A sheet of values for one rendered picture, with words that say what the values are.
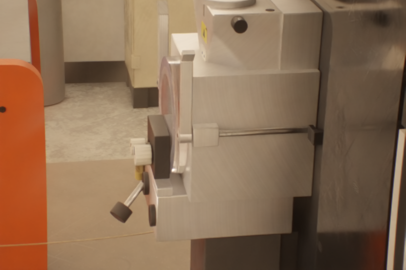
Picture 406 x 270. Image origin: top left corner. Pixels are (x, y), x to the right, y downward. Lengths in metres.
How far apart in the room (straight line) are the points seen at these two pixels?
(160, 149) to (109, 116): 3.23
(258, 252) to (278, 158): 0.09
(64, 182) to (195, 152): 1.08
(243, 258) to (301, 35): 0.18
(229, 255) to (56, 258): 0.80
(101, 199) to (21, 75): 0.66
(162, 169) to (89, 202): 0.97
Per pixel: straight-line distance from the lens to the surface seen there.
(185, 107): 0.63
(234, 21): 0.62
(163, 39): 0.73
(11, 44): 1.10
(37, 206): 1.09
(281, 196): 0.68
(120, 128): 3.79
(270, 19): 0.64
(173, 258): 1.48
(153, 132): 0.68
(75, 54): 4.25
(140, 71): 3.90
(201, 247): 0.72
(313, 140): 0.64
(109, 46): 4.25
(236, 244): 0.71
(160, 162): 0.68
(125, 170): 1.76
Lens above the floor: 1.46
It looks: 22 degrees down
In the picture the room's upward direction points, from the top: 2 degrees clockwise
